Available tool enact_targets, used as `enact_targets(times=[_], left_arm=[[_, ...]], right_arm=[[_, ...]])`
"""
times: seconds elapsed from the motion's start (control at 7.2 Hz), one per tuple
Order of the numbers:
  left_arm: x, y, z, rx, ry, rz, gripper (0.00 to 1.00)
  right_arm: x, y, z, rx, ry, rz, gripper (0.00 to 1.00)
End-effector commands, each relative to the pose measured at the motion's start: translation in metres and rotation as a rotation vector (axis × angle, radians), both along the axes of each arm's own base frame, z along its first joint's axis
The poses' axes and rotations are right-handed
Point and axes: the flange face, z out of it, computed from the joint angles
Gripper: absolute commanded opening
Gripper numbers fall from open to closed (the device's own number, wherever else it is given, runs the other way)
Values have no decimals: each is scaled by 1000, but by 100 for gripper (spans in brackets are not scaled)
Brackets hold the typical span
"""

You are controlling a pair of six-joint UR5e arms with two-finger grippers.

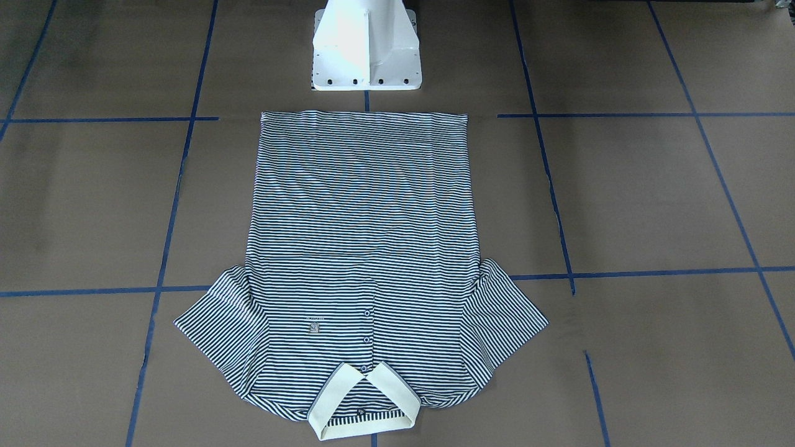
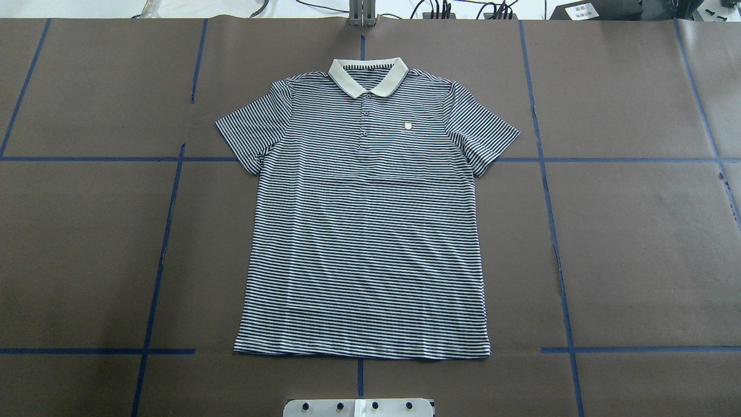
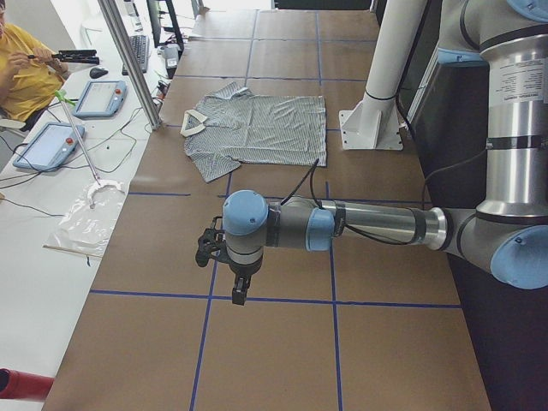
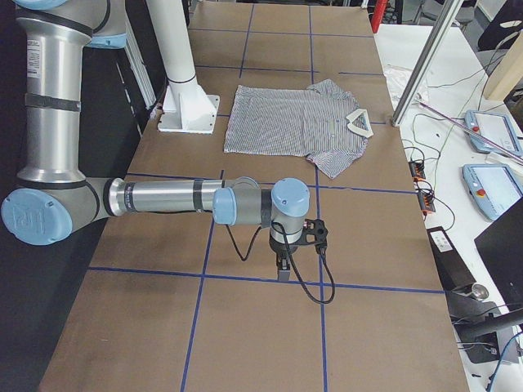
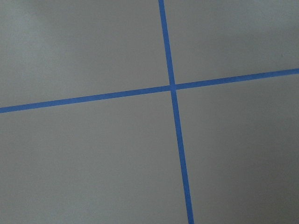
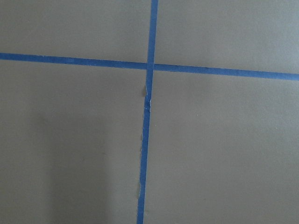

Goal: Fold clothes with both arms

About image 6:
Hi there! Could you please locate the brown paper table cover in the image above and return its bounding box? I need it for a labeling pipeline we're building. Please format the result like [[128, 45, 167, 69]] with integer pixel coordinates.
[[0, 0, 299, 224]]

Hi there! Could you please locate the blue tape line lengthwise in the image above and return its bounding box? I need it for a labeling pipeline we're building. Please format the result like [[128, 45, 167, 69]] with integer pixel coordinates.
[[136, 0, 158, 224]]

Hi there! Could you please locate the blue tape line crosswise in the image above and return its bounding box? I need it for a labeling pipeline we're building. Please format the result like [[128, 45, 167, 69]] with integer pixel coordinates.
[[0, 53, 299, 81]]

